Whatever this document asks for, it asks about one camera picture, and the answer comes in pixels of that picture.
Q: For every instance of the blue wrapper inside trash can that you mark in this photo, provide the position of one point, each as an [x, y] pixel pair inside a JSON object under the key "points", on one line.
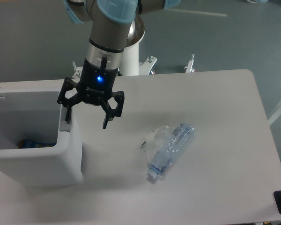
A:
{"points": [[26, 143]]}

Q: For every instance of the white pedestal base frame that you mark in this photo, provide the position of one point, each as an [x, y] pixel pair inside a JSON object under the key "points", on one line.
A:
{"points": [[145, 68]]}

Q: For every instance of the crumpled clear plastic wrapper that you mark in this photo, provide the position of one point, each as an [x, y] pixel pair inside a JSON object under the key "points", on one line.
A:
{"points": [[153, 141]]}

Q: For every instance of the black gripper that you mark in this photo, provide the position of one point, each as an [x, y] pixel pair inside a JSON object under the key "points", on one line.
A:
{"points": [[96, 84]]}

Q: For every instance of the crushed clear plastic bottle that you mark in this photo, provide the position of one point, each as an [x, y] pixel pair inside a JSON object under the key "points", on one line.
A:
{"points": [[170, 151]]}

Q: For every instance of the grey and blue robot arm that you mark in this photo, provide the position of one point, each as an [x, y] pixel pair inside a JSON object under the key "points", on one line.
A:
{"points": [[112, 20]]}

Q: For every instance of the grey lid push button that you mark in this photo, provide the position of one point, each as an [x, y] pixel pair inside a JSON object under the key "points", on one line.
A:
{"points": [[66, 122]]}

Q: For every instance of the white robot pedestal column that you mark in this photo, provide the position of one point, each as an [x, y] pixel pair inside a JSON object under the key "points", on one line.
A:
{"points": [[129, 65]]}

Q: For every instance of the white plastic trash can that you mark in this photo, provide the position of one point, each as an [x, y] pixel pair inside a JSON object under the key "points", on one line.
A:
{"points": [[34, 114]]}

